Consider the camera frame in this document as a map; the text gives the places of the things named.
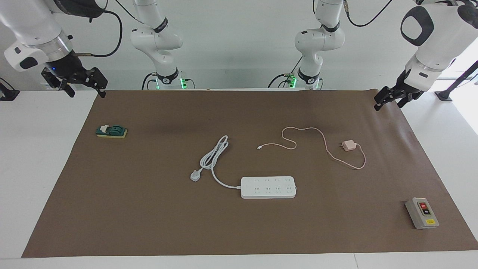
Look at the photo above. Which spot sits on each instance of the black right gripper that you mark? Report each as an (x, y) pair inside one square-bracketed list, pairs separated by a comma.
[(67, 69)]

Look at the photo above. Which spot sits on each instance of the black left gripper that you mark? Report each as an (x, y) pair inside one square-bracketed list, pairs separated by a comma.
[(403, 87)]

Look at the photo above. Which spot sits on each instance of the pink charger adapter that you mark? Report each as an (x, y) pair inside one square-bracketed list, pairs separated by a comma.
[(348, 145)]

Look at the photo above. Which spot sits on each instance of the white power strip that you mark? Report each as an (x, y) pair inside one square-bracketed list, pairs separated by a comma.
[(269, 187)]

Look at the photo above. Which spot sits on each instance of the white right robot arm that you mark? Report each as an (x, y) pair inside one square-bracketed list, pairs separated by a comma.
[(30, 22)]

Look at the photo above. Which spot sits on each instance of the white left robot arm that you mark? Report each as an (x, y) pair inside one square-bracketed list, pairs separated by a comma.
[(437, 33)]

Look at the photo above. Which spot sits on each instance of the black stand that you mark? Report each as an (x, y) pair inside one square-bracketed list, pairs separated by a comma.
[(444, 95), (9, 95)]

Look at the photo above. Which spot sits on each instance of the brown table mat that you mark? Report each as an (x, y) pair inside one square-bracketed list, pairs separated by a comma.
[(239, 224)]

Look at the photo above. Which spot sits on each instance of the grey on-off switch box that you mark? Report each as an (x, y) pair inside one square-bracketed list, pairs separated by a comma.
[(422, 215)]

